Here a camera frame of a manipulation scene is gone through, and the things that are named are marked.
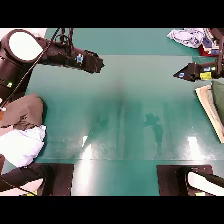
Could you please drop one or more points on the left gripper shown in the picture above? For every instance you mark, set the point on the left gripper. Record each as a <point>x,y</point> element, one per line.
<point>88,61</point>

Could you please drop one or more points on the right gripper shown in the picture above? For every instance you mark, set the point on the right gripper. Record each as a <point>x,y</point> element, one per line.
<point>200,70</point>

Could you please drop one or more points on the brown garment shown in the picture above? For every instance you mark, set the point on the brown garment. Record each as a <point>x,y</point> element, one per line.
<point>23,111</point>

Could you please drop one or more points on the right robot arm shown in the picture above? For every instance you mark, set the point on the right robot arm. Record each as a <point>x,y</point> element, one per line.
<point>203,181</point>

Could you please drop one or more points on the heap of clothes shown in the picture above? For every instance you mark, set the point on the heap of clothes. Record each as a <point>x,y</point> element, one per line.
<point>210,48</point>

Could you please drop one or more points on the green garment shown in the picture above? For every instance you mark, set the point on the green garment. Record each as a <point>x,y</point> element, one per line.
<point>219,100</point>

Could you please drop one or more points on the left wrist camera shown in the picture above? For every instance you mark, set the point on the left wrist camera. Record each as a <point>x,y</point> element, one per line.
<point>67,37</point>

